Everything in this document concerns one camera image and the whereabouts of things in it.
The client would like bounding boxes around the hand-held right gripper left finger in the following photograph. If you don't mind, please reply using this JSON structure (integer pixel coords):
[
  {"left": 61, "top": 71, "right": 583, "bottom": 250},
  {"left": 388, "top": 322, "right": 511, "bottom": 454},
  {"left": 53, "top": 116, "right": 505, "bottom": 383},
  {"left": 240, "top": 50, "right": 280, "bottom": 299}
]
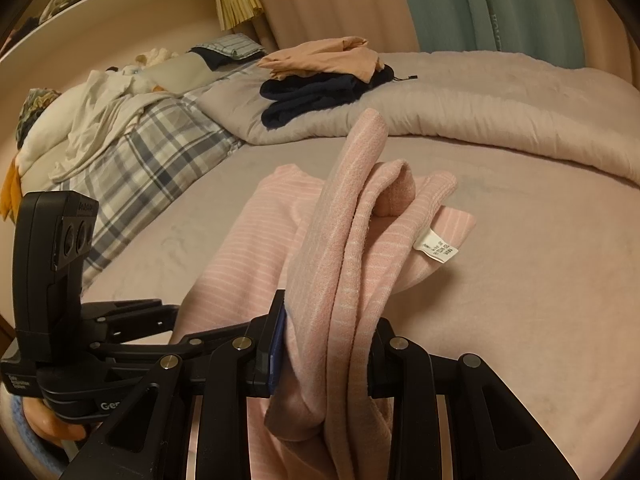
[{"left": 59, "top": 287, "right": 288, "bottom": 480}]

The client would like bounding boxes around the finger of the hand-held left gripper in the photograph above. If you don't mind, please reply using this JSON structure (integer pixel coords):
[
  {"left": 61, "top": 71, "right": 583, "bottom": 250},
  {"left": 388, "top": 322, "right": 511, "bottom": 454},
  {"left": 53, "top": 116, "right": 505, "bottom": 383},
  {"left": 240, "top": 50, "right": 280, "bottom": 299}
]
[
  {"left": 90, "top": 317, "right": 256, "bottom": 368},
  {"left": 82, "top": 298, "right": 179, "bottom": 347}
]

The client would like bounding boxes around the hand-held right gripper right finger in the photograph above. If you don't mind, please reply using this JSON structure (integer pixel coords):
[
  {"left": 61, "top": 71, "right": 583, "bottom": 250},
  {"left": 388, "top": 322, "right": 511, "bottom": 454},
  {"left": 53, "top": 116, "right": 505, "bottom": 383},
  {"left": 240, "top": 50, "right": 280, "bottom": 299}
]
[{"left": 367, "top": 317, "right": 581, "bottom": 480}]

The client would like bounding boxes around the pink striped shirt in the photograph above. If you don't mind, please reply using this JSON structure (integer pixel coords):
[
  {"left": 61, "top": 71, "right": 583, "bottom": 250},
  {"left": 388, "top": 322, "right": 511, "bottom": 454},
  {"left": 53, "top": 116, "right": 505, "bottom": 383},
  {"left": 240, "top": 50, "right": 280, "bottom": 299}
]
[{"left": 172, "top": 106, "right": 478, "bottom": 480}]

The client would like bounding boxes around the person's left hand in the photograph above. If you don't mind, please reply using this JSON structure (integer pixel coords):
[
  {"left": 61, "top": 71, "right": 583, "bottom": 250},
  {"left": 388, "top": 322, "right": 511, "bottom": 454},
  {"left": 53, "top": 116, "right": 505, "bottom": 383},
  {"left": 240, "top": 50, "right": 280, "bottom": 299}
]
[{"left": 27, "top": 400, "right": 94, "bottom": 443}]

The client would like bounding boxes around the orange cloth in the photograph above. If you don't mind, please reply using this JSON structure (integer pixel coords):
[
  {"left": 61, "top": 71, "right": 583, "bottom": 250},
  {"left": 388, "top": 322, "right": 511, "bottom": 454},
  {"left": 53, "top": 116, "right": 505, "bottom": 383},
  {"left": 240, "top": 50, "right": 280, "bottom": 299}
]
[{"left": 0, "top": 157, "right": 26, "bottom": 223}]

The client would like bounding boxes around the white pillow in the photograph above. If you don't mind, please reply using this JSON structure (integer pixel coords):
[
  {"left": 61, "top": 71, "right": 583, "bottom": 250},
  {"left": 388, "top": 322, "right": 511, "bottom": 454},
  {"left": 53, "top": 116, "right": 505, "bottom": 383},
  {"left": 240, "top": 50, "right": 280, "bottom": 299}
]
[{"left": 20, "top": 82, "right": 101, "bottom": 177}]

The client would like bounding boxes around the plaid duvet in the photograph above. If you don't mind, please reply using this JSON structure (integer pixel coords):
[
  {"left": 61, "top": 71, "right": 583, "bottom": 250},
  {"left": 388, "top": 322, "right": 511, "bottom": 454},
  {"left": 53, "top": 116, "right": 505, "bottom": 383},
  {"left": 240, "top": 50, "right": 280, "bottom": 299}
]
[{"left": 47, "top": 92, "right": 247, "bottom": 291}]

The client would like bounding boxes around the multicolour knitted cloth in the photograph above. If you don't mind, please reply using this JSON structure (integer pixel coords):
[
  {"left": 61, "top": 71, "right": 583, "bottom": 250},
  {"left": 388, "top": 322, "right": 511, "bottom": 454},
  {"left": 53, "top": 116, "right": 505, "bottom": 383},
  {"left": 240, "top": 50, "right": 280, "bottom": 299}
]
[{"left": 17, "top": 88, "right": 58, "bottom": 143}]

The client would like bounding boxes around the pinkish grey bed sheet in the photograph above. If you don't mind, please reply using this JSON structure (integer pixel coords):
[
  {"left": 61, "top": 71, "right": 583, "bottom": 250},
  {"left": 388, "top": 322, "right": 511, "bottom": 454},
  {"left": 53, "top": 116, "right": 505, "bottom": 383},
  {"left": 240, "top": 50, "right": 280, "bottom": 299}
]
[{"left": 82, "top": 135, "right": 640, "bottom": 480}]

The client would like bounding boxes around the white crumpled cloth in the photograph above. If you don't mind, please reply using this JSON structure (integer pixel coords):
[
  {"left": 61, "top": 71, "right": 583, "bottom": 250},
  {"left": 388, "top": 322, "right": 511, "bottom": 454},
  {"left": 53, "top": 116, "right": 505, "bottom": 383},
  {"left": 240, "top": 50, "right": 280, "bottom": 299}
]
[{"left": 50, "top": 67, "right": 171, "bottom": 184}]

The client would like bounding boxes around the grey pillow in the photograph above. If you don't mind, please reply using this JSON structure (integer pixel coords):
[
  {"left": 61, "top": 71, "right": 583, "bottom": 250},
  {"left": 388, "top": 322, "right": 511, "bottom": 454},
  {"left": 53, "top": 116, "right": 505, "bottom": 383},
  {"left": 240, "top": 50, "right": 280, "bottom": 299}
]
[{"left": 145, "top": 52, "right": 212, "bottom": 95}]

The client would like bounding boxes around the white plush toy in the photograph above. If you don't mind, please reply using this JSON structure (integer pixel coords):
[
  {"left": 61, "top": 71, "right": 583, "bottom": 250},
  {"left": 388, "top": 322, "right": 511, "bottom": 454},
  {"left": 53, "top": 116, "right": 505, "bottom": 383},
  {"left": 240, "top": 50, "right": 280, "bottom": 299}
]
[{"left": 122, "top": 47, "right": 179, "bottom": 77}]

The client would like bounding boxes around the navy folded garment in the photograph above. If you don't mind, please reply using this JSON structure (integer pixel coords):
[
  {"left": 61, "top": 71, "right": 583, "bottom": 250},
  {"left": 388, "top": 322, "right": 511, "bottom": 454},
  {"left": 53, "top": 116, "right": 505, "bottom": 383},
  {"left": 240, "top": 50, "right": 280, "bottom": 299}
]
[{"left": 259, "top": 62, "right": 418, "bottom": 128}]

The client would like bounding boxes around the beige folded duvet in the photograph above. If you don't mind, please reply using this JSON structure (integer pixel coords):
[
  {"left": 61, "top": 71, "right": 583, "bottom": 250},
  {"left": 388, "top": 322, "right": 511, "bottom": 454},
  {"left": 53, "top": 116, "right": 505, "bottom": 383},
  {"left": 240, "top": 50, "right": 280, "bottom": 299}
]
[{"left": 195, "top": 51, "right": 640, "bottom": 187}]

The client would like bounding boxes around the striped pillow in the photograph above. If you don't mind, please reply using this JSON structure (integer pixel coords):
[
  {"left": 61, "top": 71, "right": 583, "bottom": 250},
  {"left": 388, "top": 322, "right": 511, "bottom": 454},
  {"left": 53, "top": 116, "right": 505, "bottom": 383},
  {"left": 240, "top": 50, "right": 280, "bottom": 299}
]
[{"left": 190, "top": 33, "right": 267, "bottom": 70}]

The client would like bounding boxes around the peach folded garment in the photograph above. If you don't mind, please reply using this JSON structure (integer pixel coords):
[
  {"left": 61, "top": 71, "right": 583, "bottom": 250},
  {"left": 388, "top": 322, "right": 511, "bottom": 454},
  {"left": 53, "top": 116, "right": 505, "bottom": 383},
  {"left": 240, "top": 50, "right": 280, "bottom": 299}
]
[{"left": 256, "top": 36, "right": 386, "bottom": 82}]

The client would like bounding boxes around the teal curtain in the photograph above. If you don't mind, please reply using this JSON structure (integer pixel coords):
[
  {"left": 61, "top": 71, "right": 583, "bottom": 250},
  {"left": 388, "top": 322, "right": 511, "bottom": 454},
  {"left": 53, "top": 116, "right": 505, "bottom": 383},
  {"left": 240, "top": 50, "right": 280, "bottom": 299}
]
[{"left": 390, "top": 0, "right": 583, "bottom": 68}]

